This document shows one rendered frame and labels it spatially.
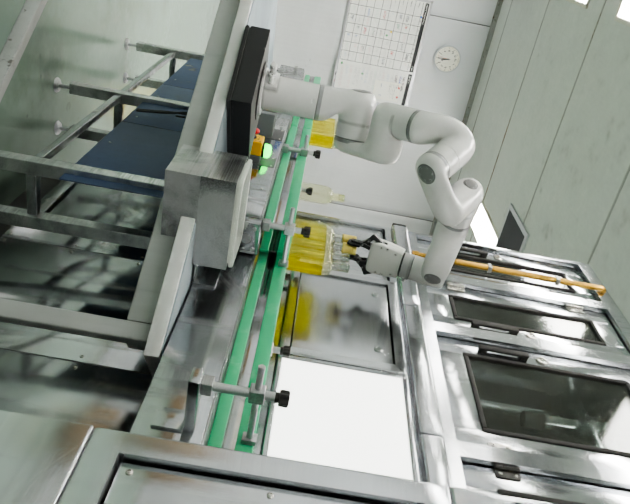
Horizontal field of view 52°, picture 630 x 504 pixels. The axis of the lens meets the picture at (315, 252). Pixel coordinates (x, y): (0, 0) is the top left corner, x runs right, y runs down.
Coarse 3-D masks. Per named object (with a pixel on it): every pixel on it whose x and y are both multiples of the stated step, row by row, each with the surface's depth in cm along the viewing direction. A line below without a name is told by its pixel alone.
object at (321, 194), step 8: (304, 184) 252; (312, 184) 253; (304, 192) 251; (312, 192) 250; (320, 192) 250; (328, 192) 251; (304, 200) 253; (312, 200) 253; (320, 200) 252; (328, 200) 252; (336, 200) 254
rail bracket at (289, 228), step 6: (294, 210) 162; (264, 222) 163; (270, 222) 164; (288, 222) 164; (264, 228) 164; (270, 228) 165; (276, 228) 164; (282, 228) 164; (288, 228) 164; (294, 228) 164; (300, 228) 165; (306, 228) 164; (288, 234) 164; (306, 234) 164; (288, 240) 166; (288, 246) 167; (282, 258) 169; (282, 264) 169
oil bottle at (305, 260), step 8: (296, 248) 183; (304, 248) 184; (288, 256) 180; (296, 256) 180; (304, 256) 180; (312, 256) 180; (320, 256) 181; (328, 256) 182; (288, 264) 181; (296, 264) 181; (304, 264) 181; (312, 264) 181; (320, 264) 181; (328, 264) 181; (304, 272) 182; (312, 272) 182; (320, 272) 182; (328, 272) 182
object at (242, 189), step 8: (248, 160) 150; (248, 168) 146; (240, 176) 144; (248, 176) 155; (240, 184) 139; (248, 184) 156; (240, 192) 139; (248, 192) 157; (240, 200) 140; (240, 208) 159; (240, 216) 160; (232, 224) 144; (240, 224) 161; (232, 232) 144; (240, 232) 162; (232, 240) 145; (240, 240) 161; (232, 248) 146; (232, 256) 147; (232, 264) 149
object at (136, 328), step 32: (32, 0) 170; (224, 0) 178; (32, 32) 169; (224, 32) 173; (0, 64) 160; (0, 96) 158; (192, 96) 163; (192, 128) 158; (160, 224) 146; (160, 256) 143; (160, 288) 139; (0, 320) 135; (32, 320) 133; (64, 320) 133; (96, 320) 134; (128, 320) 136
